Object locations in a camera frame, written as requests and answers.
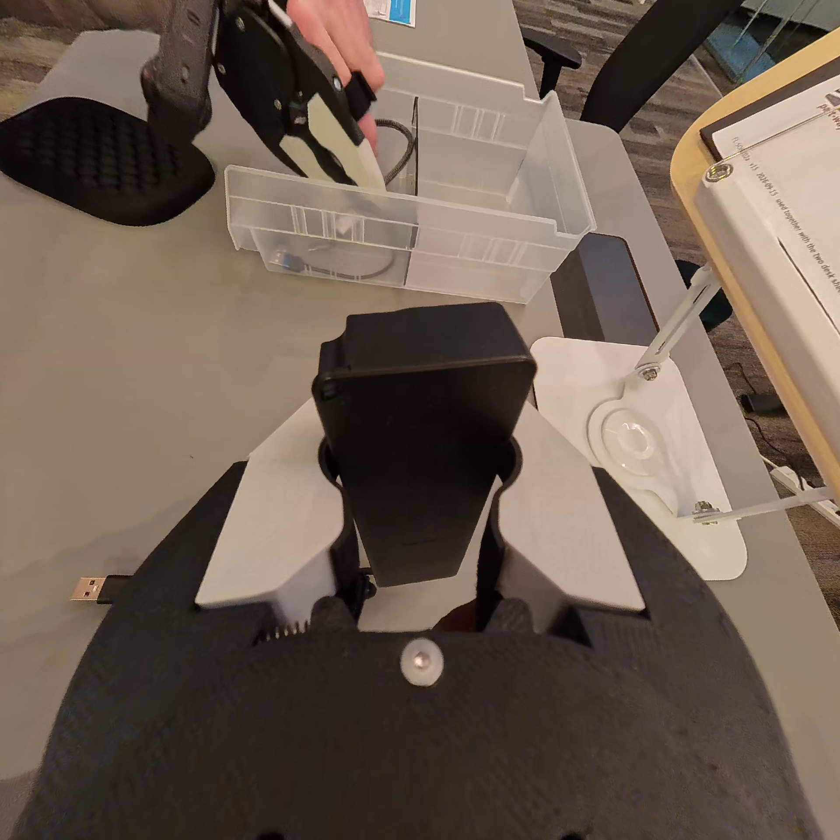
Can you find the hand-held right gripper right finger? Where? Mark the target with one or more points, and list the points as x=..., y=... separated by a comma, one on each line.
x=571, y=538

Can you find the black multi-port hub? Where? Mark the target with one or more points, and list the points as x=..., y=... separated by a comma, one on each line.
x=420, y=433

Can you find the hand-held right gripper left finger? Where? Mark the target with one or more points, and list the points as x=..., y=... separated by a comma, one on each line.
x=269, y=538

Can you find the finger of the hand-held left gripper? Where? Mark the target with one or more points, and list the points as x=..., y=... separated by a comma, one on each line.
x=352, y=145
x=313, y=155

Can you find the black office chair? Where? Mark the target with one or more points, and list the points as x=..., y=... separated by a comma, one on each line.
x=656, y=59

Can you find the clear plastic storage bin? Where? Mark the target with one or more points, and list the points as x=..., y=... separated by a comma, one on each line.
x=499, y=210

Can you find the black rounded pad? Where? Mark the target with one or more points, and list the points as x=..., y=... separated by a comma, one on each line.
x=92, y=158

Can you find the person's left hand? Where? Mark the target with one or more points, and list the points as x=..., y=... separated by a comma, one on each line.
x=341, y=40

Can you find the white leaflet blue print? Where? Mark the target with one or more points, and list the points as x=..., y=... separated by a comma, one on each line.
x=391, y=11

